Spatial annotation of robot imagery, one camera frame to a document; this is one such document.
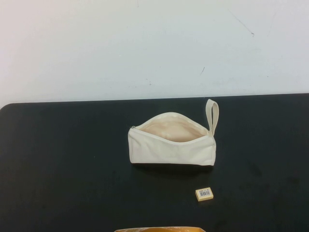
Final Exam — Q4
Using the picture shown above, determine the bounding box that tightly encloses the black table mat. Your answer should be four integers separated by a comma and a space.
0, 93, 309, 232

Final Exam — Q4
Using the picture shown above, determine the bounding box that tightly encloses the cream canvas pencil case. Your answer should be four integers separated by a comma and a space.
127, 99, 220, 168

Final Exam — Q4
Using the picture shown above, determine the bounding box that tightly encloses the orange yellow taped object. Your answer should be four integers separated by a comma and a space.
113, 226, 203, 232

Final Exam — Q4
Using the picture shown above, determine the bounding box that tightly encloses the yellow eraser with barcode label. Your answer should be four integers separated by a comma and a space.
195, 188, 214, 200

